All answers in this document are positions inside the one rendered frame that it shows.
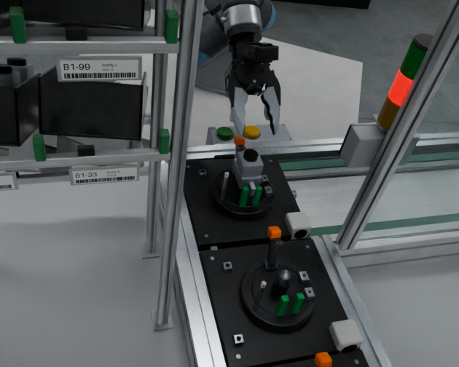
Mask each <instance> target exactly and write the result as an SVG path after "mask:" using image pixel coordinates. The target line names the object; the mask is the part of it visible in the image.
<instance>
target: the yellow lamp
mask: <svg viewBox="0 0 459 367"><path fill-rule="evenodd" d="M399 109H400V106H398V105H396V104H395V103H393V102H392V101H391V100H390V98H389V97H388V95H387V98H386V99H385V102H384V104H383V106H382V108H381V110H380V113H379V115H378V117H377V121H378V122H379V124H380V125H381V126H382V127H384V128H385V129H387V130H389V129H390V128H391V125H392V123H393V121H394V119H395V117H396V115H397V113H398V111H399Z"/></svg>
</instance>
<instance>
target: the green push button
mask: <svg viewBox="0 0 459 367"><path fill-rule="evenodd" d="M216 134H217V135H218V137H220V138H221V139H230V138H231V137H232V134H233V131H232V130H231V129H230V128H229V127H219V128H218V130H217V133H216Z"/></svg>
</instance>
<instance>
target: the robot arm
mask: <svg viewBox="0 0 459 367"><path fill-rule="evenodd" d="M171 9H173V10H176V11H177V13H178V16H179V21H178V26H179V24H180V14H181V0H172V5H171ZM274 21H275V9H274V6H273V5H272V2H271V1H270V0H204V7H203V19H202V25H201V32H200V45H199V52H198V59H197V66H201V65H202V64H204V63H205V62H207V61H208V60H210V59H211V58H214V56H216V55H218V54H219V53H220V52H221V51H223V50H225V49H226V48H228V47H229V51H230V52H232V62H231V63H230V64H229V66H228V67H227V69H226V71H225V72H224V81H225V88H226V95H227V97H229V101H230V103H231V107H230V111H231V113H230V117H229V120H230V121H231V122H234V125H235V129H236V130H237V132H238V134H239V136H241V137H243V133H244V130H245V126H246V124H245V120H244V116H245V115H246V111H245V108H244V107H245V104H246V102H247V100H248V95H257V96H260V95H261V94H262V95H261V99H262V102H263V104H264V116H265V118H266V120H269V121H270V128H271V130H272V134H273V135H275V134H276V133H277V131H278V125H279V121H280V112H281V86H280V84H279V81H278V79H277V77H276V76H275V72H274V70H270V63H271V62H272V61H273V60H278V56H279V46H275V45H272V44H271V43H267V42H263V43H261V42H260V41H261V40H262V32H265V31H267V30H268V29H269V28H270V27H271V26H272V25H273V23H274ZM263 86H265V90H262V88H263Z"/></svg>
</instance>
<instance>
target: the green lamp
mask: <svg viewBox="0 0 459 367"><path fill-rule="evenodd" d="M425 54H426V51H424V50H421V49H420V48H418V47H417V46H416V45H415V44H414V42H413V40H412V42H411V44H410V46H409V49H408V50H407V53H406V55H405V57H404V60H403V62H402V64H401V66H400V71H401V73H402V74H403V75H404V76H405V77H407V78H408V79H411V80H413V79H414V78H415V75H416V73H417V71H418V69H419V67H420V65H421V63H422V62H423V58H424V57H425Z"/></svg>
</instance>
